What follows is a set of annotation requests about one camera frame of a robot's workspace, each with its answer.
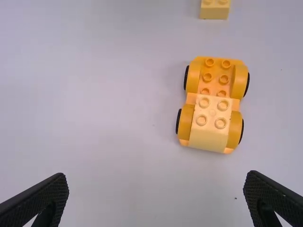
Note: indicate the yellow toy brick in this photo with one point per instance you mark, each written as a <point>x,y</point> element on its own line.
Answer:
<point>214,11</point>

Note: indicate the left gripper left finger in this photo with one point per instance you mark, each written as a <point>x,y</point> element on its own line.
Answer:
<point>33,203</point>

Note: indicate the yellow toy car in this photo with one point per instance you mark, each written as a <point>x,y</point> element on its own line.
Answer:
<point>210,132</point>

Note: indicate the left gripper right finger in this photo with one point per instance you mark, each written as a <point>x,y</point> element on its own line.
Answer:
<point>272,201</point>

